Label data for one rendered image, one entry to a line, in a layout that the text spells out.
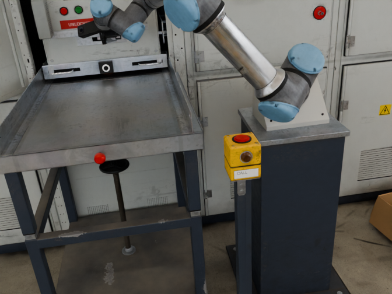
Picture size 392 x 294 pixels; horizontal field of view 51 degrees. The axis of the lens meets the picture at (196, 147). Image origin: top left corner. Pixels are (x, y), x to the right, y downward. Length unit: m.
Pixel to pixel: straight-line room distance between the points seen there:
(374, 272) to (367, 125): 0.72
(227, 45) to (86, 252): 1.15
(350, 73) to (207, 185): 0.88
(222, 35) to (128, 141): 0.41
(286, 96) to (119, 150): 0.52
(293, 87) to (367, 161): 1.17
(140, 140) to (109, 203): 0.95
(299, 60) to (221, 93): 0.66
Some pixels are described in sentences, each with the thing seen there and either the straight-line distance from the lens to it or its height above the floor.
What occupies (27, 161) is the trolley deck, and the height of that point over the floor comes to 0.82.
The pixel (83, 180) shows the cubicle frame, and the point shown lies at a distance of 2.08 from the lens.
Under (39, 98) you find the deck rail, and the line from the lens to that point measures 1.73.
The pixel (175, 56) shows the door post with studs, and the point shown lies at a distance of 1.86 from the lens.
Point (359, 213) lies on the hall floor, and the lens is 2.42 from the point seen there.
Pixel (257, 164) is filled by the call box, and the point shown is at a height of 0.84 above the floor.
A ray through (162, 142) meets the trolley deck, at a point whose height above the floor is 0.83.
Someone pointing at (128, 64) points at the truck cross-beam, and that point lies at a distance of 1.89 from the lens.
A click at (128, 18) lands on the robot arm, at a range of 1.49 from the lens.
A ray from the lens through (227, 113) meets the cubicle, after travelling 1.96.
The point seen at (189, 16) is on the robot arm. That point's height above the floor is 1.18.
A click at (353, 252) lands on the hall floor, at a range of 2.15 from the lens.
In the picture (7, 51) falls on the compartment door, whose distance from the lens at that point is 1.88.
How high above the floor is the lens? 1.35
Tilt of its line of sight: 26 degrees down
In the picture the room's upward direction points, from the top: 4 degrees counter-clockwise
